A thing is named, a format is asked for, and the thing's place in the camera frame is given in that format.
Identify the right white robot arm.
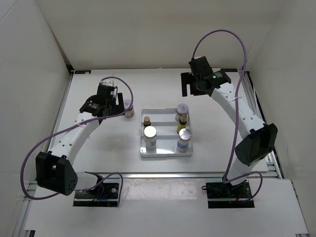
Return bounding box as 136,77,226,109
181,56,277,198

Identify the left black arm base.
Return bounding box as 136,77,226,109
73,171,123,207

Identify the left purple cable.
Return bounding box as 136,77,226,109
20,77,134,207

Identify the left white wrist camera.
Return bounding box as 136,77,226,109
99,79,115,87

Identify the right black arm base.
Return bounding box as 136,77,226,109
201,181,255,209

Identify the small yellow-label bottle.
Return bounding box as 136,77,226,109
143,116,151,129
177,114,188,133

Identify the blue corner label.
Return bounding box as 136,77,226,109
221,68,238,73
74,70,91,75

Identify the aluminium front rail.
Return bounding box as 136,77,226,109
37,172,267,180

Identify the purple cable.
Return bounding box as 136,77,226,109
192,29,263,202
20,77,134,207

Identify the red-lid spice jar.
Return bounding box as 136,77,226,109
124,99,135,118
175,103,189,121

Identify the white three-compartment tray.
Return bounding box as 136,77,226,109
140,108,193,158

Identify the left blue corner label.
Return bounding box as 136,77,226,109
74,70,91,75

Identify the white silver-cap bottle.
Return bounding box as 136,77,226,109
176,128,192,152
144,126,157,150

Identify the right blue corner label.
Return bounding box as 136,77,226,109
221,68,238,73

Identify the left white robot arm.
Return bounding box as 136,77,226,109
36,83,124,198

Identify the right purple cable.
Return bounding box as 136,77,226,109
192,29,263,202

